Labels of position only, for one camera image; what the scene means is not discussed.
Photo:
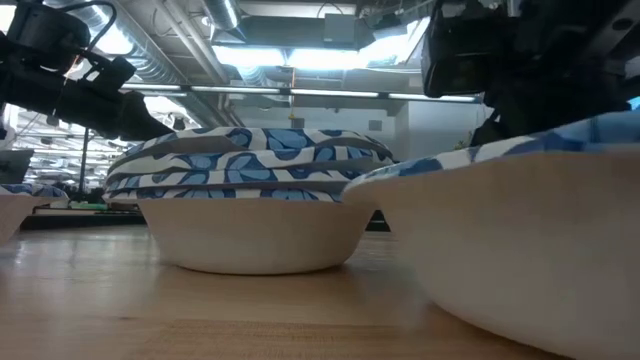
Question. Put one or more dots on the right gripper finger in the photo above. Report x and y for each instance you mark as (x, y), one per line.
(590, 120)
(500, 127)

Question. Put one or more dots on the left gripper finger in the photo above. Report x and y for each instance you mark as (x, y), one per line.
(90, 115)
(142, 120)

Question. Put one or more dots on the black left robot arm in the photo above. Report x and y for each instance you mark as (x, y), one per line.
(45, 27)

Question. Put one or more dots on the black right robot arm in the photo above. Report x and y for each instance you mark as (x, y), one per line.
(615, 30)

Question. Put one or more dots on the green potted plant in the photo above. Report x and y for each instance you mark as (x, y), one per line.
(462, 146)

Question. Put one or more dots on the black pole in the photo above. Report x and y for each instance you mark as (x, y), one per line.
(84, 160)

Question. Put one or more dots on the grey monitor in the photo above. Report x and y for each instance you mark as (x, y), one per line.
(15, 165)

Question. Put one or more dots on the long ceiling light bar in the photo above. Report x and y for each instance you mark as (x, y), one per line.
(235, 90)

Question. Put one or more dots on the bright ceiling light panel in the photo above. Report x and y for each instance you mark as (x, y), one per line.
(325, 59)

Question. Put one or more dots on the grey ceiling junction box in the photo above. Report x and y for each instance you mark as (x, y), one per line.
(340, 27)

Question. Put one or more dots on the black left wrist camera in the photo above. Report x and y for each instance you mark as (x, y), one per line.
(112, 75)

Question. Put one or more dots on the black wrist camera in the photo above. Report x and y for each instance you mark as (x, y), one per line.
(460, 50)
(112, 75)

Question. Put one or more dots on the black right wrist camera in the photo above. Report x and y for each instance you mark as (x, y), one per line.
(460, 50)

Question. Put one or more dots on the black aluminium table frame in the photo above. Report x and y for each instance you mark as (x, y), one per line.
(75, 221)

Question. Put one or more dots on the grey wall vent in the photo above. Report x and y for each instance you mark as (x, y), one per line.
(375, 125)

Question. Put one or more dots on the grey wall speaker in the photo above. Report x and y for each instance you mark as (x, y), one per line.
(297, 122)

